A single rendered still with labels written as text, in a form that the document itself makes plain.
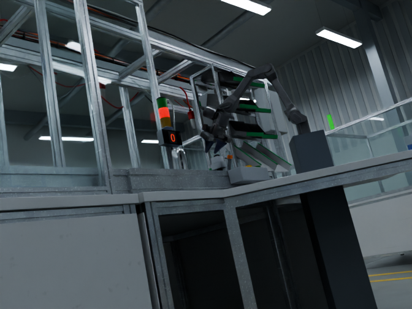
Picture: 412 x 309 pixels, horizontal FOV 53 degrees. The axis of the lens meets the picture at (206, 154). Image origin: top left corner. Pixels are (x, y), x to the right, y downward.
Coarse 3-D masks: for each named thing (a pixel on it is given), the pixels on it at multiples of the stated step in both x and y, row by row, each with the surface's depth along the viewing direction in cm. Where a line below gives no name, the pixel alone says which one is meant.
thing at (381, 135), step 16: (384, 112) 546; (400, 112) 531; (352, 128) 580; (368, 128) 562; (384, 128) 546; (400, 128) 530; (336, 144) 598; (352, 144) 580; (368, 144) 562; (384, 144) 546; (400, 144) 530; (336, 160) 598; (352, 160) 580; (400, 176) 530; (352, 192) 579; (368, 192) 561
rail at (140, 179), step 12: (132, 168) 136; (144, 168) 139; (132, 180) 134; (144, 180) 138; (156, 180) 142; (168, 180) 146; (180, 180) 151; (192, 180) 156; (204, 180) 161; (216, 180) 167; (228, 180) 173; (132, 192) 132
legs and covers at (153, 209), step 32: (224, 224) 286; (256, 224) 274; (288, 224) 259; (160, 256) 124; (192, 256) 309; (224, 256) 290; (256, 256) 273; (288, 256) 177; (160, 288) 120; (192, 288) 308; (224, 288) 288; (256, 288) 272; (288, 288) 172; (320, 288) 243
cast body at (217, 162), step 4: (216, 156) 200; (220, 156) 202; (212, 160) 202; (216, 160) 200; (220, 160) 201; (212, 164) 202; (216, 164) 200; (220, 164) 199; (224, 164) 200; (212, 168) 202; (216, 168) 200
